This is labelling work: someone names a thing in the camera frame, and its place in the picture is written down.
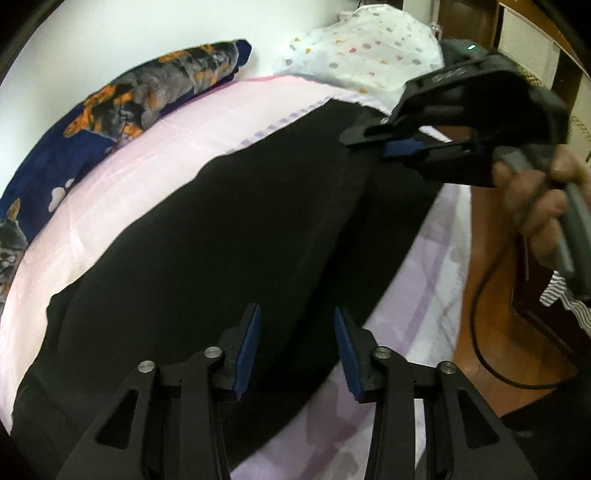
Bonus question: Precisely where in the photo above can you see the blue orange patterned pillow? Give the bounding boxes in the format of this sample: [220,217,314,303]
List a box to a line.
[0,39,252,296]

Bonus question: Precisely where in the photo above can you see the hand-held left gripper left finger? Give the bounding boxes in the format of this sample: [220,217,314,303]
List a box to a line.
[55,302,263,480]

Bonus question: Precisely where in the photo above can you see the purple checked bed sheet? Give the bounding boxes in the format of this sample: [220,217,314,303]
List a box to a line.
[228,90,474,480]

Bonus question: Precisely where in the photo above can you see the white louvered panel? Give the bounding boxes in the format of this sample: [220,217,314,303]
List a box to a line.
[498,7,562,89]

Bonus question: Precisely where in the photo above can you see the striped cloth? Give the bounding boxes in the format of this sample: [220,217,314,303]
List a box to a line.
[539,271,591,334]

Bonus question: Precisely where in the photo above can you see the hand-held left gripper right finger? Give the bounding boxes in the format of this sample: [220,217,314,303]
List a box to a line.
[333,305,539,480]

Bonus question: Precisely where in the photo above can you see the person's right hand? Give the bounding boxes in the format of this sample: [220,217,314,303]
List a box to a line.
[492,143,591,269]

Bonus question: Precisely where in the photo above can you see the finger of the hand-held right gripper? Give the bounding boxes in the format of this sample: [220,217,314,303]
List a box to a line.
[379,131,483,163]
[339,113,421,149]

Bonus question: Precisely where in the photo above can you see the black pants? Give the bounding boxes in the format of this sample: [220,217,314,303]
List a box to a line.
[11,97,446,480]

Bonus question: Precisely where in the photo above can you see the white dotted pillow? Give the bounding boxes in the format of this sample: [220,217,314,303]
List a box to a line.
[272,4,444,114]

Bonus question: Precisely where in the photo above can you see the pink bed sheet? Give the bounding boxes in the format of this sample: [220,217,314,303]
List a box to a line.
[0,74,333,435]

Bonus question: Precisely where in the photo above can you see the wooden cabinet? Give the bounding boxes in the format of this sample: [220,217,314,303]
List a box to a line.
[434,0,591,162]

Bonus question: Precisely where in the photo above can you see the black cable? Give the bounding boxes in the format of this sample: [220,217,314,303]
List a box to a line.
[471,233,566,391]

